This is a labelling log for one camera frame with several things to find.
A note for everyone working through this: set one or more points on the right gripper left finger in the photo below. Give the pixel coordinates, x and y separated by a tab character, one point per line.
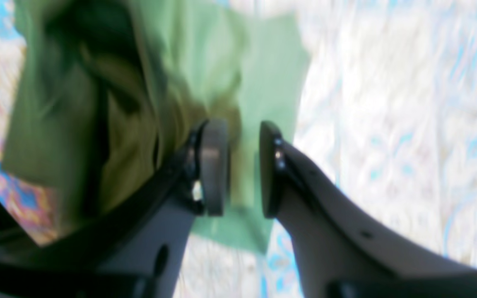
136	250

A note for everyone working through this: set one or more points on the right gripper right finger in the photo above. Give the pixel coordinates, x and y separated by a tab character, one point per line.
341	251

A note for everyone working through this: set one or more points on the green t-shirt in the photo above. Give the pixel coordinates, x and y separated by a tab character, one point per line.
110	89

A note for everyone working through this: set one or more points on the patterned tablecloth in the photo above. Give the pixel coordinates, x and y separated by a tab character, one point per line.
389	112

